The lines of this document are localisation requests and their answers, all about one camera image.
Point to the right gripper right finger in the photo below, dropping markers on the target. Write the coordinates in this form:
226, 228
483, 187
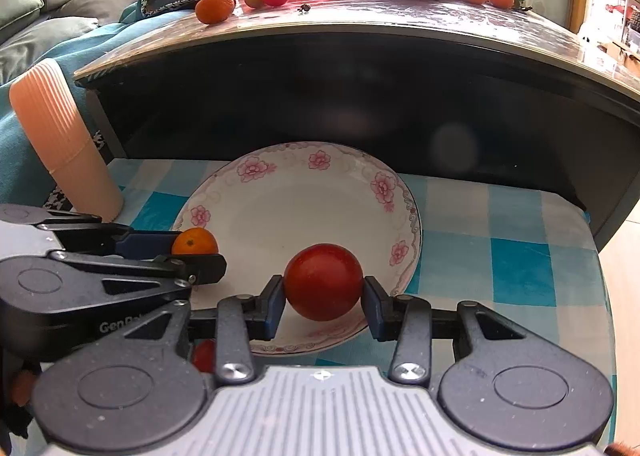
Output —
407, 320

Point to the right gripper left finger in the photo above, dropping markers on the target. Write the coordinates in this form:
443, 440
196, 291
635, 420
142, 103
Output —
241, 320

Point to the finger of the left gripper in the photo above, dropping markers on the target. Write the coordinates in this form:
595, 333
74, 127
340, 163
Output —
194, 269
34, 231

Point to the small orange mandarin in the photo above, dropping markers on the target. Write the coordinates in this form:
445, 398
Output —
194, 242

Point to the large red tomato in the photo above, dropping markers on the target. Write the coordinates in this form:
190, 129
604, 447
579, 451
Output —
323, 282

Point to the white floral plate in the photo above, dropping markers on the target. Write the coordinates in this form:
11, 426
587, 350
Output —
266, 206

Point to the blue checkered cloth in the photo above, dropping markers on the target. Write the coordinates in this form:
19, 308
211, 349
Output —
526, 254

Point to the peach ribbed cup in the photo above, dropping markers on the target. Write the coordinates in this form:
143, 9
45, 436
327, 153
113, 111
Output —
48, 114

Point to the orange on table edge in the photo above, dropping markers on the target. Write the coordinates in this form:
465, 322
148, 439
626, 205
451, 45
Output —
211, 12

